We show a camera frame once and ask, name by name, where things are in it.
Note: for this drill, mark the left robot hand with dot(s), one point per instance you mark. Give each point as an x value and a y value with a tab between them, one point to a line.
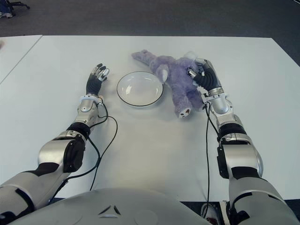
93	83

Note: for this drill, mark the white red sneaker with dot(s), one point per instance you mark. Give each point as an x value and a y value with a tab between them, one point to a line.
209	212

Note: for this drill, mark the white plate black rim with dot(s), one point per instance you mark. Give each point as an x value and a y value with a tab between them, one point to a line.
138	90

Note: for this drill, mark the right robot arm silver black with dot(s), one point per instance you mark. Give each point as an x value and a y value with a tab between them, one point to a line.
241	159

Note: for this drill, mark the blue jeans leg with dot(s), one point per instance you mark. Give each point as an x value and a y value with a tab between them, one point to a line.
2	8

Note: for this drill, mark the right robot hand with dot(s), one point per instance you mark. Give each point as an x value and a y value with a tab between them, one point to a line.
208	77

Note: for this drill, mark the silver robot torso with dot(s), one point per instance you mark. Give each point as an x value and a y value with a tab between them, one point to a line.
105	206

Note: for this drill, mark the black office chair base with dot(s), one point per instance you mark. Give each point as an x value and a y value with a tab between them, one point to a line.
21	3

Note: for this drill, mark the left robot arm silver black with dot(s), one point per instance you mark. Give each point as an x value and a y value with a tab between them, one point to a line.
55	152

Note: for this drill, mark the purple plush bear doll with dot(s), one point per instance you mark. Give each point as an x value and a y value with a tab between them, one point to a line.
178	75

